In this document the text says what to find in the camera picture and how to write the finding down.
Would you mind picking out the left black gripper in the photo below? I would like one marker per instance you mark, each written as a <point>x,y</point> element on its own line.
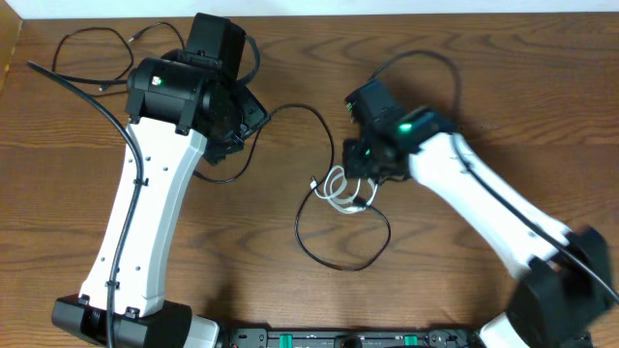
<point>258,114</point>

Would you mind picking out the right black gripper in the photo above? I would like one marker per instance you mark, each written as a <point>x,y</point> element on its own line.
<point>351,151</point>

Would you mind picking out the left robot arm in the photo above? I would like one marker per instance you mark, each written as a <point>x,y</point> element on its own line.
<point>181,111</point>

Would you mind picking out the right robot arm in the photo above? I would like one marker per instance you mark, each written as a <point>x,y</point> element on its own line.
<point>563,278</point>

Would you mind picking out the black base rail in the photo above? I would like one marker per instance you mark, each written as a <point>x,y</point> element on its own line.
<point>264,338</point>

